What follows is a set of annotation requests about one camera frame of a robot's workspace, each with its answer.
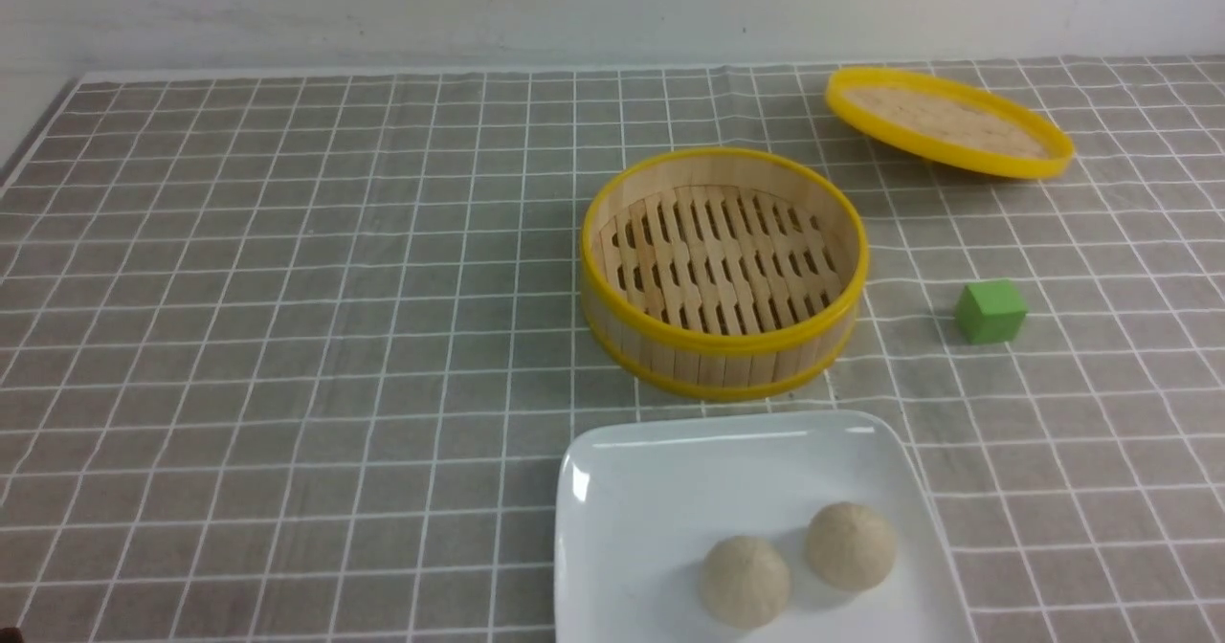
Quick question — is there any green cube block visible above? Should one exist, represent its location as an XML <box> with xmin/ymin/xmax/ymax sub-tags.
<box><xmin>954</xmin><ymin>279</ymin><xmax>1029</xmax><ymax>344</ymax></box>

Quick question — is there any white steamed bun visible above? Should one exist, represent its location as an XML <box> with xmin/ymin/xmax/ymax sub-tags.
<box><xmin>804</xmin><ymin>502</ymin><xmax>898</xmax><ymax>592</ymax></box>
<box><xmin>699</xmin><ymin>535</ymin><xmax>793</xmax><ymax>631</ymax></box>

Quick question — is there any yellow bamboo steamer basket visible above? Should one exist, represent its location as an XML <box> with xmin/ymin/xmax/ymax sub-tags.
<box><xmin>577</xmin><ymin>147</ymin><xmax>870</xmax><ymax>402</ymax></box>

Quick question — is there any yellow bamboo steamer lid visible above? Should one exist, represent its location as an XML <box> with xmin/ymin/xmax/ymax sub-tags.
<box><xmin>824</xmin><ymin>66</ymin><xmax>1076</xmax><ymax>180</ymax></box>

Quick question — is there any white square plate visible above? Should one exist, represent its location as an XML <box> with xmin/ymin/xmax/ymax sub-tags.
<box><xmin>554</xmin><ymin>410</ymin><xmax>978</xmax><ymax>642</ymax></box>

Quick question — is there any grey checkered tablecloth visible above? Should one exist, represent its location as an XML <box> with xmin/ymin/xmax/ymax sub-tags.
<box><xmin>1</xmin><ymin>58</ymin><xmax>1224</xmax><ymax>642</ymax></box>

